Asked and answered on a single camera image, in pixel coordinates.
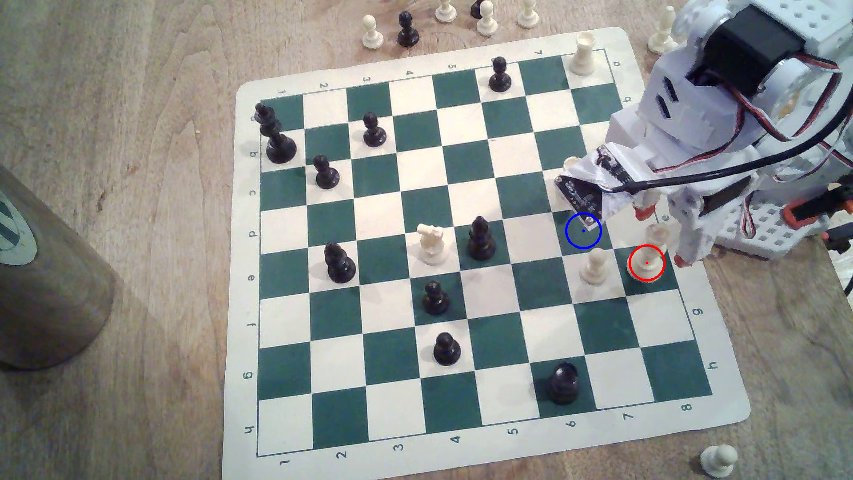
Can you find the green white chessboard mat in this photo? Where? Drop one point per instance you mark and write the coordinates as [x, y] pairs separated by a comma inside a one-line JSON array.
[[480, 293]]

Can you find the tall white chess piece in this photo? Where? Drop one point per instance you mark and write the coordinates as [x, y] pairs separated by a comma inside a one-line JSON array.
[[646, 268]]

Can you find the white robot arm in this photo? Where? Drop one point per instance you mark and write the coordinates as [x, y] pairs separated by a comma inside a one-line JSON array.
[[793, 17]]

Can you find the black king chess piece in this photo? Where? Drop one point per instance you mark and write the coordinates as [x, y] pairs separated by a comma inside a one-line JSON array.
[[278, 143]]

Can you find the black pawn chess piece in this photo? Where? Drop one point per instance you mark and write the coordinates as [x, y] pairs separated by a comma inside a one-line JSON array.
[[374, 133], [446, 351], [408, 32], [500, 78], [435, 301], [326, 174]]

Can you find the white knight chess piece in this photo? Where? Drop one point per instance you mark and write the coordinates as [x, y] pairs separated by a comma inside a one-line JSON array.
[[433, 246]]

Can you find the black rook chess piece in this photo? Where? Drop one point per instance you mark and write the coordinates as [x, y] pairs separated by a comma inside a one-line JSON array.
[[563, 385]]

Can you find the white bishop chess piece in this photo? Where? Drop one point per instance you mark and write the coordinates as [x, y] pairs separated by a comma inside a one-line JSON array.
[[661, 37]]

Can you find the white rook chess piece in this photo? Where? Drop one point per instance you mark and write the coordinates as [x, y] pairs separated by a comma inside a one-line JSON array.
[[583, 57], [570, 162]]

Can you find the white pawn chess piece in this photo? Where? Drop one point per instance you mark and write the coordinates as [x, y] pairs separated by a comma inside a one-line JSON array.
[[446, 10], [487, 21], [372, 34], [594, 269], [528, 14], [718, 461]]

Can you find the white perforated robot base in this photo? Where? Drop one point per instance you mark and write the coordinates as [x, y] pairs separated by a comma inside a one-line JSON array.
[[760, 233]]

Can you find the taped camera circuit board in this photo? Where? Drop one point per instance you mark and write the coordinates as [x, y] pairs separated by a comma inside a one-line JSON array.
[[590, 183]]

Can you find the orange black clamp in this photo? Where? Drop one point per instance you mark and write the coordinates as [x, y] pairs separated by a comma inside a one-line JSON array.
[[816, 208]]

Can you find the brown cylinder with label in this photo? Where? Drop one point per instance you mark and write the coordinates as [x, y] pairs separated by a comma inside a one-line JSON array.
[[46, 293]]

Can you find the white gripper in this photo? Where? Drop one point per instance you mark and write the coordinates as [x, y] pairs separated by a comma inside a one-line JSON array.
[[694, 222]]

